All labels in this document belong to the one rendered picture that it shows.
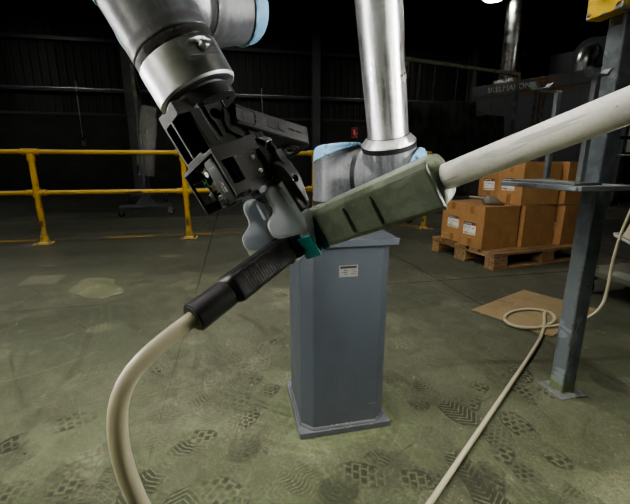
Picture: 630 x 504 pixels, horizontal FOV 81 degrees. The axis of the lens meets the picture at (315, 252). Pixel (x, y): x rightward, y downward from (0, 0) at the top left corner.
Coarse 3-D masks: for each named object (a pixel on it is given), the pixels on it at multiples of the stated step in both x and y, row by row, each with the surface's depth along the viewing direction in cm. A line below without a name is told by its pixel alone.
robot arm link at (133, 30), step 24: (96, 0) 37; (120, 0) 36; (144, 0) 35; (168, 0) 36; (192, 0) 39; (120, 24) 37; (144, 24) 36; (168, 24) 36; (192, 24) 37; (144, 48) 36
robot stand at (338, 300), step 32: (320, 256) 107; (352, 256) 109; (384, 256) 112; (320, 288) 109; (352, 288) 111; (384, 288) 115; (320, 320) 111; (352, 320) 114; (384, 320) 119; (320, 352) 114; (352, 352) 116; (288, 384) 144; (320, 384) 116; (352, 384) 119; (320, 416) 119; (352, 416) 122; (384, 416) 126
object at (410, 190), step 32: (608, 96) 24; (544, 128) 27; (576, 128) 25; (608, 128) 25; (416, 160) 35; (480, 160) 30; (512, 160) 29; (352, 192) 40; (384, 192) 36; (416, 192) 34; (448, 192) 34; (320, 224) 43; (352, 224) 40; (384, 224) 37; (256, 256) 40; (288, 256) 42; (224, 288) 37; (256, 288) 39
